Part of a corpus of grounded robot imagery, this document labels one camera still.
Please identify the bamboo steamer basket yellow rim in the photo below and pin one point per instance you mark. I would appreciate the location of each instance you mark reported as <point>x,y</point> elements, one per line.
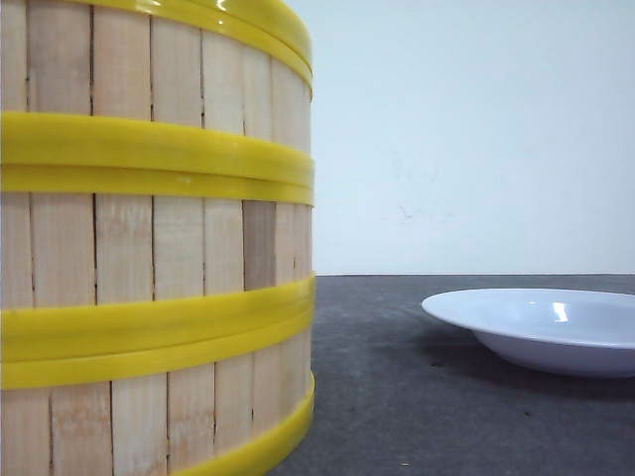
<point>240,416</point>

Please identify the bamboo steamer basket two buns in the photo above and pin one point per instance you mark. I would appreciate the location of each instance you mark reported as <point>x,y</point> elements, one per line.
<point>171,98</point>

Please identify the white plate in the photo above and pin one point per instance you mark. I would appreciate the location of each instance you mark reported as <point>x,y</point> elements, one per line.
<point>568,332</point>

